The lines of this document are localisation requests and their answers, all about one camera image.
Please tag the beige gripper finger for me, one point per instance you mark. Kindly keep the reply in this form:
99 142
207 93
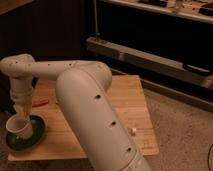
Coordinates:
23 110

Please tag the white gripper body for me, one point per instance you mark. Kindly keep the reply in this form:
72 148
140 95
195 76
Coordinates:
21 90

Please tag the white ceramic cup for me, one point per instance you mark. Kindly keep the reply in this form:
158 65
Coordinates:
20 127

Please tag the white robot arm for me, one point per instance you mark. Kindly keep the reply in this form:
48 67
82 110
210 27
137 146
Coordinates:
81 94

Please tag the dark green ceramic bowl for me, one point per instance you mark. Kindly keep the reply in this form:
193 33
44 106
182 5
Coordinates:
15 143

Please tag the orange red marker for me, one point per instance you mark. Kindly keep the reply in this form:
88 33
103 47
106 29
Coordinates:
41 102

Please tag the wooden board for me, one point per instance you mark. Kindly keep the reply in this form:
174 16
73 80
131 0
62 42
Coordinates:
59 142

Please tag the upper work bench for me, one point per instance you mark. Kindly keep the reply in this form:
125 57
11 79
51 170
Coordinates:
187 9

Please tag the grey shelf rail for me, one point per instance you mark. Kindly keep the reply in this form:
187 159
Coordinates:
149 61

